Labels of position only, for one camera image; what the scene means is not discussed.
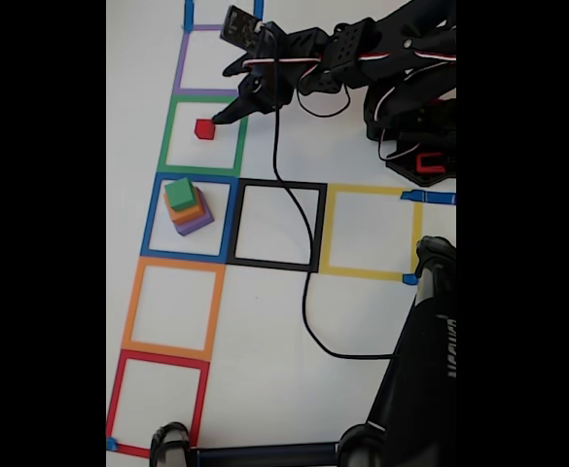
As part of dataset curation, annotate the red square frame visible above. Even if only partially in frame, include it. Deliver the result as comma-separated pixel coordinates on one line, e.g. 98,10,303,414
105,348,211,459

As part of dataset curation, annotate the red table clamp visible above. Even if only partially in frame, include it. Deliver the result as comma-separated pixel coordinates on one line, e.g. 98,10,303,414
415,152,446,175

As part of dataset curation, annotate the purple square frame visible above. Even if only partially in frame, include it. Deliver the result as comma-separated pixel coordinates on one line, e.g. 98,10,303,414
171,23,261,97

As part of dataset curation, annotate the black camera tripod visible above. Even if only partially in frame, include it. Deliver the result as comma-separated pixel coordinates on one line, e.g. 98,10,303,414
149,235,457,467

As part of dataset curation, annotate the green cube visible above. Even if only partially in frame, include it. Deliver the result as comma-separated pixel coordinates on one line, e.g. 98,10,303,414
163,177,196,213

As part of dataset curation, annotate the orange square frame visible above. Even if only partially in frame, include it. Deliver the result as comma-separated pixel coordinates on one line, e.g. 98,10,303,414
121,256,227,362

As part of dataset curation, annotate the yellow square frame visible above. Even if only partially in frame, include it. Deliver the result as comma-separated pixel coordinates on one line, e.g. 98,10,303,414
318,183,424,282

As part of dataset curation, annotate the black camera cable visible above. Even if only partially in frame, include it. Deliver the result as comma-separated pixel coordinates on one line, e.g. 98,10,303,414
271,28,403,360

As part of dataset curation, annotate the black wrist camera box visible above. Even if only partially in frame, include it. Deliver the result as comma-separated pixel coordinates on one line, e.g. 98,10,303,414
220,4,268,50

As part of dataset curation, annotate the large purple cube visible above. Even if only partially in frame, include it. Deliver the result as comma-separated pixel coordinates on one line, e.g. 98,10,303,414
171,203,216,238

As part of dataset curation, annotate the green square frame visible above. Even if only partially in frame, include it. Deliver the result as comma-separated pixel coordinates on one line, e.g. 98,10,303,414
156,95,251,177

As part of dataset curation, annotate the black square frame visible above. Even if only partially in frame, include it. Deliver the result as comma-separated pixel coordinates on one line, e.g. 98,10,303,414
225,178,328,273

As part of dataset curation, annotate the blue square frame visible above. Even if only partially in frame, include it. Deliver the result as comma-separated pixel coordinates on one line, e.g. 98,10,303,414
140,172,240,264

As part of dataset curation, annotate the orange cube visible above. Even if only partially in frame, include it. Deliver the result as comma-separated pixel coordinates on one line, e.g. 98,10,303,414
164,188,206,227

